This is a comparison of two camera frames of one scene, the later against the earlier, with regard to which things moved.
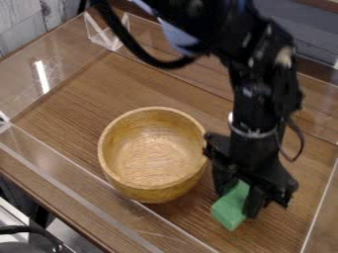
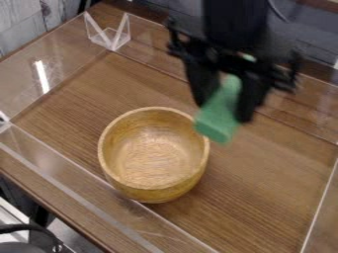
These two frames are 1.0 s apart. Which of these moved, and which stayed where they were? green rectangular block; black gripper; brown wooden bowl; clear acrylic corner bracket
Moved: green rectangular block; black gripper
Stayed: clear acrylic corner bracket; brown wooden bowl
